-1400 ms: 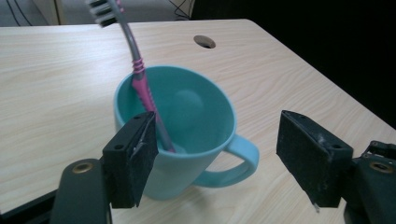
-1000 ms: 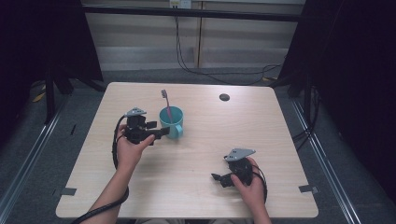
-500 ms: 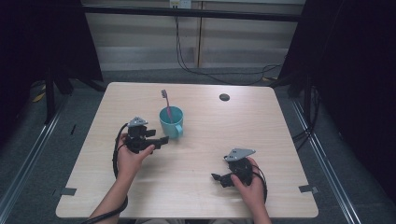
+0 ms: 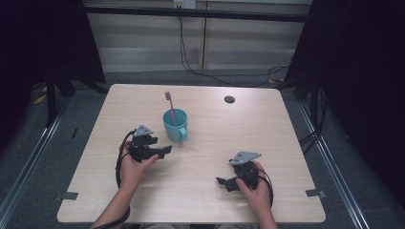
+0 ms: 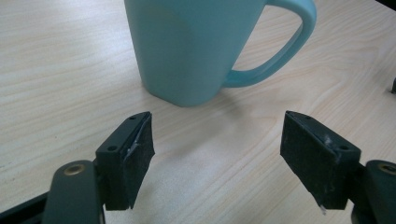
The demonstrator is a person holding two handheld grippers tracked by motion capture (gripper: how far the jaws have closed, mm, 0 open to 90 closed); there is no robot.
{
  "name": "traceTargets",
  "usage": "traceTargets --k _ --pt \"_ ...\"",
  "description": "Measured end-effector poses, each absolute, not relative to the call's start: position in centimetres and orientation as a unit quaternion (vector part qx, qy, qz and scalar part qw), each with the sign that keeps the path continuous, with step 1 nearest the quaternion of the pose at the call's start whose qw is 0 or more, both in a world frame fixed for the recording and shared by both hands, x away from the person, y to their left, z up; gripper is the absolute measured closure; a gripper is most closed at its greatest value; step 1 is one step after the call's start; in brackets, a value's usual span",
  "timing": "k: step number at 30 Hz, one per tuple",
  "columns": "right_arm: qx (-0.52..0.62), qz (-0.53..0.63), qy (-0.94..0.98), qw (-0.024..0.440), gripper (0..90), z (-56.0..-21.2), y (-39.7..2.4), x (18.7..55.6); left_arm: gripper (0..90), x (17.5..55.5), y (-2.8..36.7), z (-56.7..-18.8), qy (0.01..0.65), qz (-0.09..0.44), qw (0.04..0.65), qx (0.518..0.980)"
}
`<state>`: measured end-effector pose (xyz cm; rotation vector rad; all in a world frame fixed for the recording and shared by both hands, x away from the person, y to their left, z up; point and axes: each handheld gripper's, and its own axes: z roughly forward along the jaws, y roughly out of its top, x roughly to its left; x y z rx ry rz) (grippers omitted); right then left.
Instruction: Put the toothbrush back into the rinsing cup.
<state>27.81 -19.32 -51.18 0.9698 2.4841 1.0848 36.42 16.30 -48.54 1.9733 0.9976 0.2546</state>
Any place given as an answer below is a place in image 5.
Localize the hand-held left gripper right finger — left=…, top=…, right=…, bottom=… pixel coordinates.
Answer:
left=279, top=110, right=362, bottom=210

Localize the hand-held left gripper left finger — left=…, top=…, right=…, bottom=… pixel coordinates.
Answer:
left=94, top=111, right=156, bottom=212

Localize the teal cup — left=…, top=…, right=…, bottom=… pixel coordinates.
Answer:
left=123, top=0, right=318, bottom=108

